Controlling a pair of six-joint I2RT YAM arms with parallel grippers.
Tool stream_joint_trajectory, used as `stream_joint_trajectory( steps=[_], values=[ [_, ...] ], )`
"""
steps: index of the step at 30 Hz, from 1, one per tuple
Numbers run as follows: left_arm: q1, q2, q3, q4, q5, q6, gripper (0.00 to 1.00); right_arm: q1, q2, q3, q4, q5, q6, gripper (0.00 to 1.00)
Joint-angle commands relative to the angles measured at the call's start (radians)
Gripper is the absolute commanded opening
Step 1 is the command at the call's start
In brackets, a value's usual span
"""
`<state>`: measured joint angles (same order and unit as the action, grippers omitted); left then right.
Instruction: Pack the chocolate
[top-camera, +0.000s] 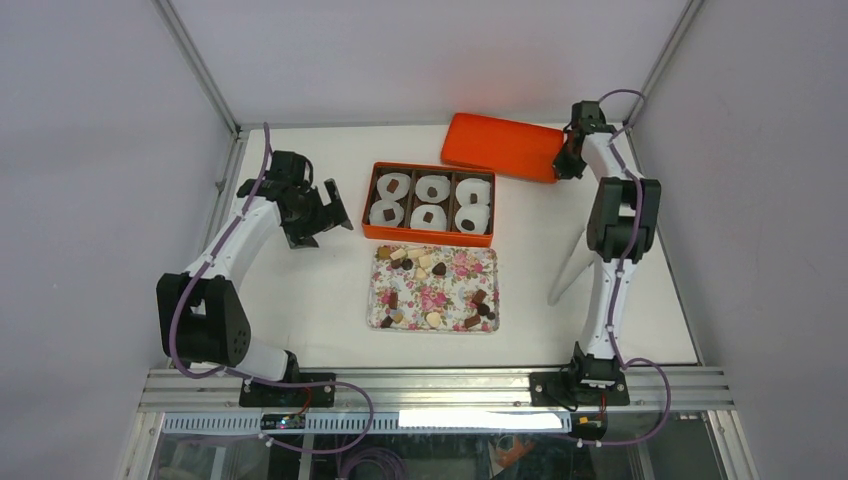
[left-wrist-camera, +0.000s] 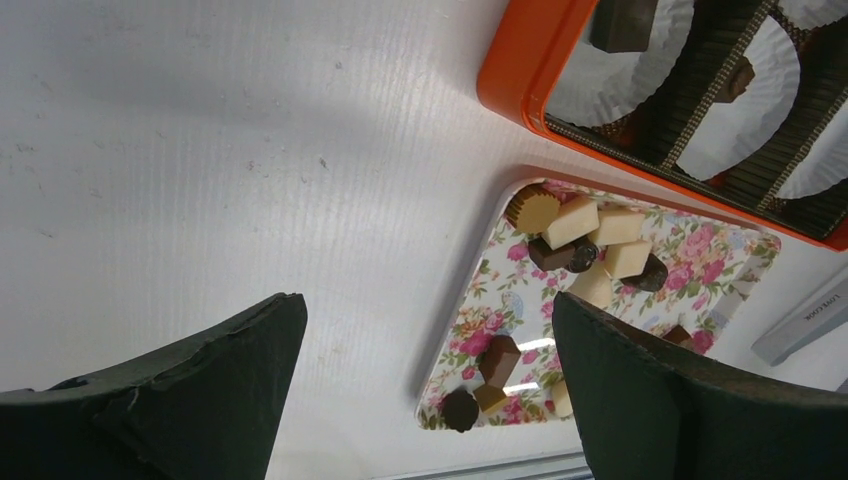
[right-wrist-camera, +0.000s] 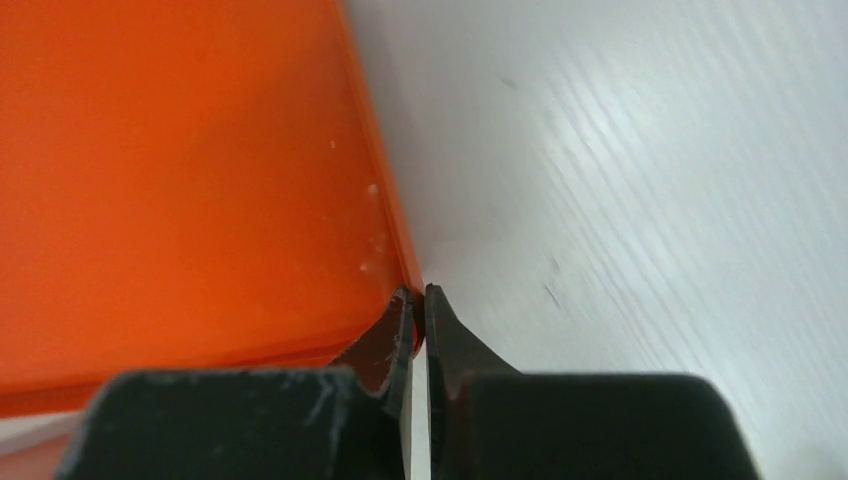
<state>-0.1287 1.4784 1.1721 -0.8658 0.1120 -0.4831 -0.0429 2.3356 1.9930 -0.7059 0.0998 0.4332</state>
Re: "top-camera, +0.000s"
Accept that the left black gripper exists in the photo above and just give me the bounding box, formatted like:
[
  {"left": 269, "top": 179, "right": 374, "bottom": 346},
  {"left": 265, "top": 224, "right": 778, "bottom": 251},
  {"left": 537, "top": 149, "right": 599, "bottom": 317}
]
[{"left": 284, "top": 179, "right": 351, "bottom": 248}]

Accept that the purple cable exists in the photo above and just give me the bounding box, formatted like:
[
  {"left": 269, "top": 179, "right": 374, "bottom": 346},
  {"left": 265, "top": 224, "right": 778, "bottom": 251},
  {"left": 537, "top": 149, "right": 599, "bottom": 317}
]
[
  {"left": 168, "top": 122, "right": 376, "bottom": 456},
  {"left": 596, "top": 89, "right": 672, "bottom": 446}
]

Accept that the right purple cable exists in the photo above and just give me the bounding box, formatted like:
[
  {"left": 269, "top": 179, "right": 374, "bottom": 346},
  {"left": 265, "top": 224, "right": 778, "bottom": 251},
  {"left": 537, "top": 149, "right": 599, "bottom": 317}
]
[{"left": 596, "top": 89, "right": 672, "bottom": 446}]

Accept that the orange box lid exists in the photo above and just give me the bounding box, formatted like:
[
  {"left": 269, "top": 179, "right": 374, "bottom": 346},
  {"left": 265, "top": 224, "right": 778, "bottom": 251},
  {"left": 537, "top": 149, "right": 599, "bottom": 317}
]
[{"left": 440, "top": 113, "right": 565, "bottom": 184}]

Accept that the orange chocolate box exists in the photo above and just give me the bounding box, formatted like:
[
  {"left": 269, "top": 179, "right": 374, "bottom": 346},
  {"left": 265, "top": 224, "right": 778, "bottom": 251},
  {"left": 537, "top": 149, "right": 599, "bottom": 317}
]
[{"left": 362, "top": 162, "right": 496, "bottom": 247}]

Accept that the floral tray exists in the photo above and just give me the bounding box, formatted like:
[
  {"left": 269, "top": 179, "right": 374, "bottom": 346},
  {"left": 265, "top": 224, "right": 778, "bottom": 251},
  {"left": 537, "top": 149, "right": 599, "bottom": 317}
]
[{"left": 366, "top": 244, "right": 501, "bottom": 334}]

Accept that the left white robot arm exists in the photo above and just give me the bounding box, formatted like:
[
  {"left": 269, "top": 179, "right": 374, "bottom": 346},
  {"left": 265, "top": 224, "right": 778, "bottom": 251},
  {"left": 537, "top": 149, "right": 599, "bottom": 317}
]
[{"left": 156, "top": 151, "right": 353, "bottom": 406}]

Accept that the brown chocolate lower right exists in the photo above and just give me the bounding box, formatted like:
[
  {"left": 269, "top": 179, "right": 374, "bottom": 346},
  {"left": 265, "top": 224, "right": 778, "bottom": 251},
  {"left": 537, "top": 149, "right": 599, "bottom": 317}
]
[{"left": 470, "top": 290, "right": 487, "bottom": 306}]

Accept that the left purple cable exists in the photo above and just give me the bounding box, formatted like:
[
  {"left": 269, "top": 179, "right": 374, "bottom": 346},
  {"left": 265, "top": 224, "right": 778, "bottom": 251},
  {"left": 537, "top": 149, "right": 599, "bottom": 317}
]
[{"left": 168, "top": 122, "right": 376, "bottom": 456}]

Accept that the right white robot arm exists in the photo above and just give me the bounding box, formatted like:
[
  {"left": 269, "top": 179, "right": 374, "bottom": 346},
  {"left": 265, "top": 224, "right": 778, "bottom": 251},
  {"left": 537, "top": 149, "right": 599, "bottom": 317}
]
[{"left": 552, "top": 100, "right": 662, "bottom": 405}]

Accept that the white heart chocolate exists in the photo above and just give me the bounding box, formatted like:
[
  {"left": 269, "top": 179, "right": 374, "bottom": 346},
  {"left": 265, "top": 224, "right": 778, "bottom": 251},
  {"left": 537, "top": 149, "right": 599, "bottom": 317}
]
[{"left": 425, "top": 312, "right": 442, "bottom": 329}]

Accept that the brown chocolate tray corner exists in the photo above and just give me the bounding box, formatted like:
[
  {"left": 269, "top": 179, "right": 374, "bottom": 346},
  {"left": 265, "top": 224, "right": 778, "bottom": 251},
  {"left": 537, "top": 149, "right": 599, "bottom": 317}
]
[{"left": 463, "top": 315, "right": 481, "bottom": 330}]

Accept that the aluminium frame rail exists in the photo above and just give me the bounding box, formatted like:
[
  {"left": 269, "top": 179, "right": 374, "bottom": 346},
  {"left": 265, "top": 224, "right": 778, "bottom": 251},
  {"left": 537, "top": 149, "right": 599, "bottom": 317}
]
[{"left": 138, "top": 366, "right": 735, "bottom": 437}]

